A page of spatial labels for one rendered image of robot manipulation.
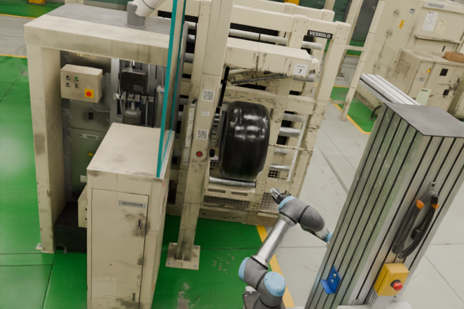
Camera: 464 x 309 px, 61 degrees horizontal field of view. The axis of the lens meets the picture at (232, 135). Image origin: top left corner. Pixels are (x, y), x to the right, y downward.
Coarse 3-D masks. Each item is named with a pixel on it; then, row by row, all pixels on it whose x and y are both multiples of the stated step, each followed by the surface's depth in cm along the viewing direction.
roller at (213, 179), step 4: (212, 176) 280; (212, 180) 278; (216, 180) 279; (220, 180) 279; (224, 180) 279; (228, 180) 280; (232, 180) 280; (236, 180) 281; (240, 180) 282; (228, 184) 281; (232, 184) 280; (236, 184) 280; (240, 184) 280; (244, 184) 281; (248, 184) 281; (252, 184) 281
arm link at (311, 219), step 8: (312, 208) 217; (304, 216) 214; (312, 216) 214; (320, 216) 218; (304, 224) 215; (312, 224) 214; (320, 224) 216; (320, 232) 229; (328, 232) 246; (328, 240) 245
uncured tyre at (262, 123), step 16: (240, 112) 261; (256, 112) 263; (224, 128) 299; (240, 128) 255; (256, 128) 256; (224, 144) 260; (240, 144) 254; (256, 144) 255; (224, 160) 260; (240, 160) 257; (256, 160) 257; (224, 176) 273; (240, 176) 268; (256, 176) 268
